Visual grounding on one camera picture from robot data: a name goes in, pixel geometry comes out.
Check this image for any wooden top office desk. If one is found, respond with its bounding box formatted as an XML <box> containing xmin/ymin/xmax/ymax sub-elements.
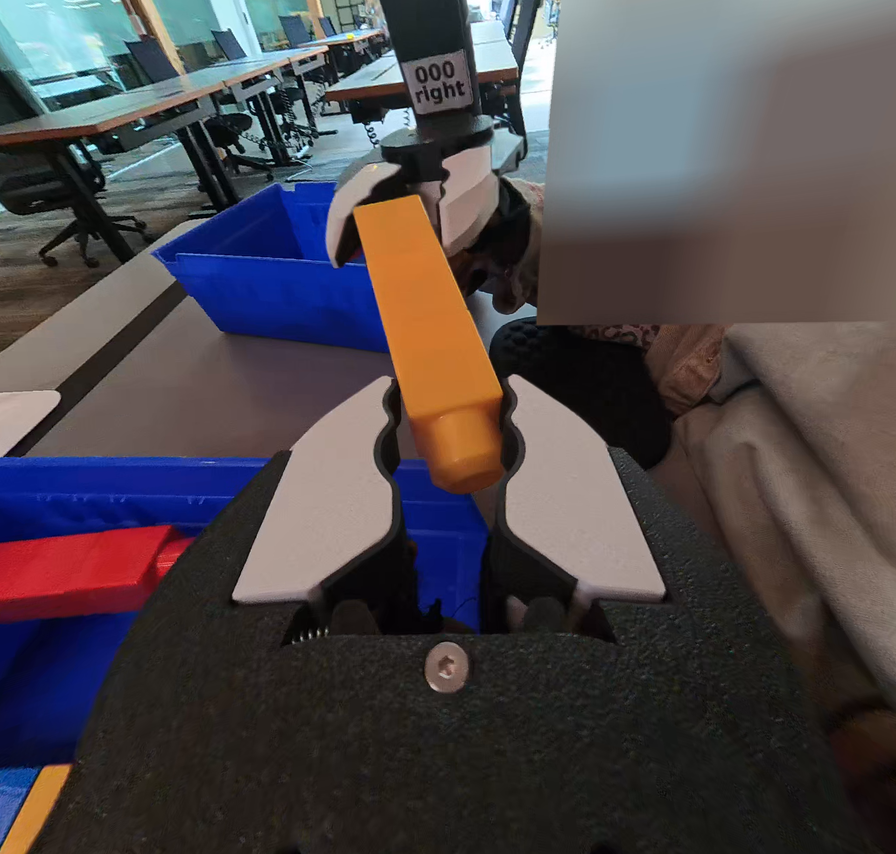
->
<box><xmin>294</xmin><ymin>27</ymin><xmax>389</xmax><ymax>81</ymax></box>
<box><xmin>223</xmin><ymin>45</ymin><xmax>331</xmax><ymax>169</ymax></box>
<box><xmin>0</xmin><ymin>66</ymin><xmax>242</xmax><ymax>267</ymax></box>
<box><xmin>323</xmin><ymin>20</ymin><xmax>520</xmax><ymax>142</ymax></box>

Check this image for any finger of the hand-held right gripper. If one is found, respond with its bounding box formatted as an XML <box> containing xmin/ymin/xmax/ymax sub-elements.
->
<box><xmin>435</xmin><ymin>147</ymin><xmax>502</xmax><ymax>259</ymax></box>
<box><xmin>324</xmin><ymin>161</ymin><xmax>403</xmax><ymax>269</ymax></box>

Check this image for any orange block tower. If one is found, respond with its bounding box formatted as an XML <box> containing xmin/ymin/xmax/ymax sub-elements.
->
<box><xmin>352</xmin><ymin>195</ymin><xmax>506</xmax><ymax>496</ymax></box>

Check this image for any blue plastic bin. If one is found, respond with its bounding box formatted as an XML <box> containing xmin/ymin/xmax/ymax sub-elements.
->
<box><xmin>0</xmin><ymin>456</ymin><xmax>491</xmax><ymax>854</ymax></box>
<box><xmin>152</xmin><ymin>181</ymin><xmax>393</xmax><ymax>354</ymax></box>

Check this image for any white poster stand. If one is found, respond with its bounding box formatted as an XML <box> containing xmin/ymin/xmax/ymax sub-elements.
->
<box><xmin>0</xmin><ymin>390</ymin><xmax>63</xmax><ymax>457</ymax></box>

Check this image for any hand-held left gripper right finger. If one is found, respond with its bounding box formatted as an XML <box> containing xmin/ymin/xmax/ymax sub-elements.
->
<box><xmin>482</xmin><ymin>374</ymin><xmax>668</xmax><ymax>636</ymax></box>

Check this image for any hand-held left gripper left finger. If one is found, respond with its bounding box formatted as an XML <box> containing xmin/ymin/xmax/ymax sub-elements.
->
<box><xmin>230</xmin><ymin>375</ymin><xmax>422</xmax><ymax>636</ymax></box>

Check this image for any pile of toy blocks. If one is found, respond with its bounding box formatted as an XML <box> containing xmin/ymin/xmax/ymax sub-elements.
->
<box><xmin>0</xmin><ymin>524</ymin><xmax>197</xmax><ymax>854</ymax></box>

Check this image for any person's pale grey clothing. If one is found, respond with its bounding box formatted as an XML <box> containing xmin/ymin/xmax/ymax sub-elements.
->
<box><xmin>647</xmin><ymin>322</ymin><xmax>896</xmax><ymax>736</ymax></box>

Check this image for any black padded armrest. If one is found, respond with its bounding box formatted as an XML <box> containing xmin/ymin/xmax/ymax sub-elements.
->
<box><xmin>488</xmin><ymin>316</ymin><xmax>674</xmax><ymax>471</ymax></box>

